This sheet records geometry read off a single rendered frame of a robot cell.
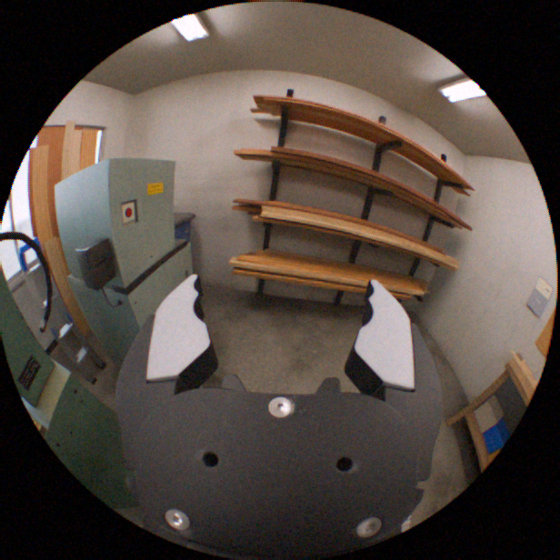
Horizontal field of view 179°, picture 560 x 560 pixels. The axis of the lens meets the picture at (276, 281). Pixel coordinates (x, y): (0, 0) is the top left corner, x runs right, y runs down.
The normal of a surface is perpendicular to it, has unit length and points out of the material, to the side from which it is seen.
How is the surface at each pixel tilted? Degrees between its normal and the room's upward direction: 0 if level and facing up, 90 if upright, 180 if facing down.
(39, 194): 87
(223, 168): 90
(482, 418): 90
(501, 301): 90
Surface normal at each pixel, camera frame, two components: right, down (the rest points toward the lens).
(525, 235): -0.99, -0.14
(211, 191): -0.04, 0.50
